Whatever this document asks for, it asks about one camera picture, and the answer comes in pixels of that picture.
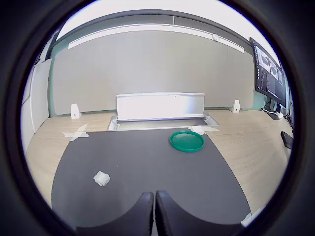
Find small white plastic terminal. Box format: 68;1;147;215
93;170;111;188

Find round green lid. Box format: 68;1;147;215
169;130;205;153

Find dark grey mat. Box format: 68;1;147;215
51;128;252;236

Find white tape piece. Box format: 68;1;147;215
62;123;90;142
188;125;220;136
240;204;268;228

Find black keyboard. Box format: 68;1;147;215
281;130;295;150

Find white partition panel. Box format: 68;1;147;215
21;58;54;140

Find grey partition panel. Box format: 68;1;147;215
52;30;256;117

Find black computer monitor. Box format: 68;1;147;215
249;36;290;107

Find aluminium cable duct flap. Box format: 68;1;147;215
116;92;206;123

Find white rail strip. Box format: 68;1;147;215
68;24;245;54

